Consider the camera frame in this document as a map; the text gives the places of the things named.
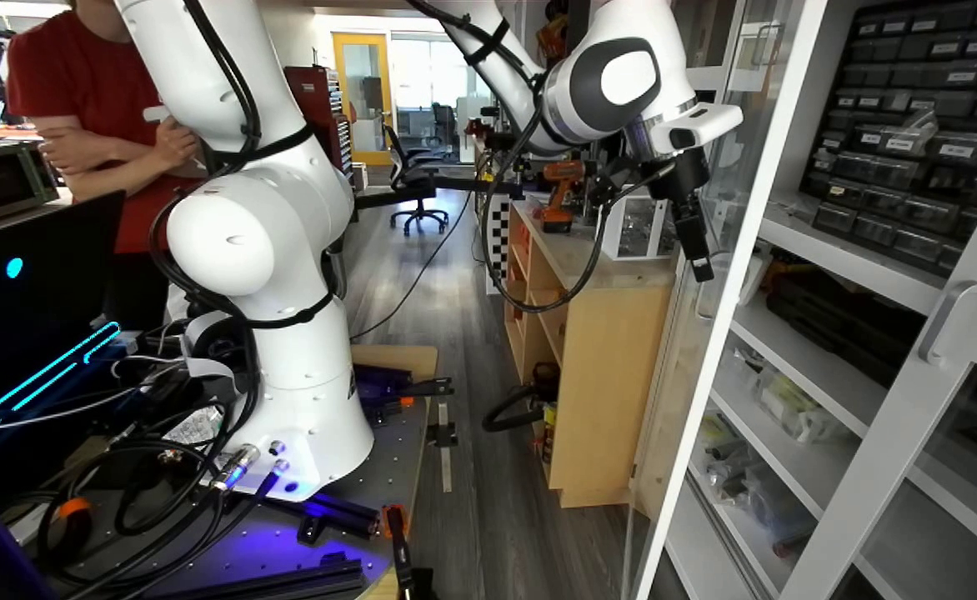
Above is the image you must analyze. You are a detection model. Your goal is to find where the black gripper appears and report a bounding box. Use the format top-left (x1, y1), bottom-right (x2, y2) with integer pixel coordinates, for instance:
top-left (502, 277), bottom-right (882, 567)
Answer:
top-left (642, 144), bottom-right (721, 283)

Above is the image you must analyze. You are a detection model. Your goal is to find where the glass cabinet door white frame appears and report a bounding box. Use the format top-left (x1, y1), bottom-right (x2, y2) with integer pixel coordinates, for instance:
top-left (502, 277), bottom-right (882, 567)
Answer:
top-left (776, 144), bottom-right (977, 600)
top-left (617, 0), bottom-right (837, 600)

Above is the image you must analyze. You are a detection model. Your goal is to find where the bare person forearm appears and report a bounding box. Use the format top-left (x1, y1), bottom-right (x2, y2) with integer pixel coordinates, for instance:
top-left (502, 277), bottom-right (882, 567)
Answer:
top-left (35, 112), bottom-right (182, 206)

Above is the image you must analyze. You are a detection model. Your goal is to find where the white metal storage cabinet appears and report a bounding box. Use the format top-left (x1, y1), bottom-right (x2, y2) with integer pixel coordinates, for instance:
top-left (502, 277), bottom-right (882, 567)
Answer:
top-left (632, 0), bottom-right (977, 600)

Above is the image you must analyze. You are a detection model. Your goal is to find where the light wooden cabinet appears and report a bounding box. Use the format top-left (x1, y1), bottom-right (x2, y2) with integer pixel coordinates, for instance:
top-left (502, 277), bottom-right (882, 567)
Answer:
top-left (502, 197), bottom-right (682, 514)

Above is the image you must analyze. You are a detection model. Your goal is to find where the dark red cabinet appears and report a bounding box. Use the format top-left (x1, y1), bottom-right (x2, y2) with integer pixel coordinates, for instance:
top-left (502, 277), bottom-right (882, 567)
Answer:
top-left (285, 61), bottom-right (348, 171)

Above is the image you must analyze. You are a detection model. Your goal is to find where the bare person hand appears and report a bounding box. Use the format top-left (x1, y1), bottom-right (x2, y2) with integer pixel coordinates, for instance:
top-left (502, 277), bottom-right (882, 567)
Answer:
top-left (148, 112), bottom-right (208, 176)

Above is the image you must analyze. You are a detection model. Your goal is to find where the white printed box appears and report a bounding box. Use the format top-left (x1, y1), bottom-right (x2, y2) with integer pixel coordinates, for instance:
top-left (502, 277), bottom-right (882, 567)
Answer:
top-left (600, 187), bottom-right (676, 267)

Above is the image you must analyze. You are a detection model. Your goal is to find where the orange power drill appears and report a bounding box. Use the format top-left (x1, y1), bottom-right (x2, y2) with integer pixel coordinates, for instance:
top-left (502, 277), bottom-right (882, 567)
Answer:
top-left (533, 154), bottom-right (592, 237)

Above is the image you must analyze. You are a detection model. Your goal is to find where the black storage case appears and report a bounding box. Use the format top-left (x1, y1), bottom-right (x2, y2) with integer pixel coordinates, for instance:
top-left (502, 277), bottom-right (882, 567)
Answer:
top-left (762, 255), bottom-right (932, 385)

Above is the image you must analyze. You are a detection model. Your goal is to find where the clear bag of parts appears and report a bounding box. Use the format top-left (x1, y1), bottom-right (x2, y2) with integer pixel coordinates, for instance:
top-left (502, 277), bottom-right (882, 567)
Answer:
top-left (690, 413), bottom-right (822, 567)
top-left (745, 357), bottom-right (837, 450)

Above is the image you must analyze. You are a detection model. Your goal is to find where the checkerboard calibration board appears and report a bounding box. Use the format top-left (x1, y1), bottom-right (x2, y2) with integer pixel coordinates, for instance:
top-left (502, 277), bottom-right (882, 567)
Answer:
top-left (482, 184), bottom-right (513, 297)

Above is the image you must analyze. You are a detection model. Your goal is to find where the black small parts drawer organizer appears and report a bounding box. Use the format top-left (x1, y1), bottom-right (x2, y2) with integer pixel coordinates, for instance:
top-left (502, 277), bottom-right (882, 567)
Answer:
top-left (801, 0), bottom-right (977, 283)

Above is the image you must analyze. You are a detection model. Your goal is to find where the black office chair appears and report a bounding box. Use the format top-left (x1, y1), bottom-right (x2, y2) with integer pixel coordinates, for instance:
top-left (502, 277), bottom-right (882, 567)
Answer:
top-left (382, 124), bottom-right (456, 241)

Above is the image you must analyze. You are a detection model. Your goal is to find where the black bar clamp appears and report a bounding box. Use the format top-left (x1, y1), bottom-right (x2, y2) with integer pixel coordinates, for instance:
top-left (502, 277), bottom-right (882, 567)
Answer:
top-left (358, 369), bottom-right (456, 409)

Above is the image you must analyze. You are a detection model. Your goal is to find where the wooden edged robot workbench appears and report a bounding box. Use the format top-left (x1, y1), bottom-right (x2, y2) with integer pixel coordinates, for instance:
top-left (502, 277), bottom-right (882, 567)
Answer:
top-left (0, 340), bottom-right (448, 600)

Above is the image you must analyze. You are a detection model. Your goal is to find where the blue lit clamp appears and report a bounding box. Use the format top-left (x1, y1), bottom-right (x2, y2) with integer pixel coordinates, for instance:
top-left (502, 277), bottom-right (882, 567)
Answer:
top-left (295, 491), bottom-right (387, 550)

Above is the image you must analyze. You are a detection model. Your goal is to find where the black aluminium extrusion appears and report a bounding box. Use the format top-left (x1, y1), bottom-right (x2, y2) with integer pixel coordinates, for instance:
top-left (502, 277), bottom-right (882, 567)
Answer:
top-left (168, 550), bottom-right (369, 600)

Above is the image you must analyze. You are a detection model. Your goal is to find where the person in red shirt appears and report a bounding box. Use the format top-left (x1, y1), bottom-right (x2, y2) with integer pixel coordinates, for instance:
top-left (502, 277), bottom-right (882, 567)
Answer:
top-left (3, 0), bottom-right (208, 259)

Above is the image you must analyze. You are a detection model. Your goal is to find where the black computer case cyan light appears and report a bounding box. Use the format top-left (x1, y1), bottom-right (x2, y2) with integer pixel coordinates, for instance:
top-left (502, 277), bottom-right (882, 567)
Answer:
top-left (0, 193), bottom-right (133, 469)

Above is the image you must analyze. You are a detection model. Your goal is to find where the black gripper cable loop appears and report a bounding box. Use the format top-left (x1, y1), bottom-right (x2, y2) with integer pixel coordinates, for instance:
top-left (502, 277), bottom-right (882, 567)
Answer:
top-left (485, 161), bottom-right (666, 317)

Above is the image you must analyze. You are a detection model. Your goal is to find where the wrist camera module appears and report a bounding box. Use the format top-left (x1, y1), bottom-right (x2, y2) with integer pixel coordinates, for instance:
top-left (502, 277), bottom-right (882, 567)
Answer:
top-left (664, 101), bottom-right (751, 161)

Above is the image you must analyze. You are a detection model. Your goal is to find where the black coiled hose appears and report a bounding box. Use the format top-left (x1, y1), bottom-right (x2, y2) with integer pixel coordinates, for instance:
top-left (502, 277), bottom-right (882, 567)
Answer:
top-left (482, 357), bottom-right (560, 436)

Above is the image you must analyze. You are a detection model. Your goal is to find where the metal cabinet door handle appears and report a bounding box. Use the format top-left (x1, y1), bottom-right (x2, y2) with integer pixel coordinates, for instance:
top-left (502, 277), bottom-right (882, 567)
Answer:
top-left (913, 277), bottom-right (977, 369)

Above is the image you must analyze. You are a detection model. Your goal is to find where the black floor cable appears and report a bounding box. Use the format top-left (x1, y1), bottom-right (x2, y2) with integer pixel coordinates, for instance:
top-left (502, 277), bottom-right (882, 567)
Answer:
top-left (352, 184), bottom-right (482, 344)

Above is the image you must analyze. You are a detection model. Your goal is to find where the yellow door frame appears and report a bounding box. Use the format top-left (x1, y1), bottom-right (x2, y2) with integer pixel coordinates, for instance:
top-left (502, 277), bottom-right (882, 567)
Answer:
top-left (328, 31), bottom-right (401, 171)

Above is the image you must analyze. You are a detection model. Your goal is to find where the red handled clamp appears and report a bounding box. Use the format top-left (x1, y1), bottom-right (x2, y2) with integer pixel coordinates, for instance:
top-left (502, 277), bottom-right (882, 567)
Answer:
top-left (376, 503), bottom-right (422, 600)

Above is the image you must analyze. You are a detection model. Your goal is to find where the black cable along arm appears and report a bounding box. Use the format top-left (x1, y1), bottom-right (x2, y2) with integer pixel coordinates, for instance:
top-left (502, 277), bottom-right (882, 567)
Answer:
top-left (182, 0), bottom-right (339, 325)

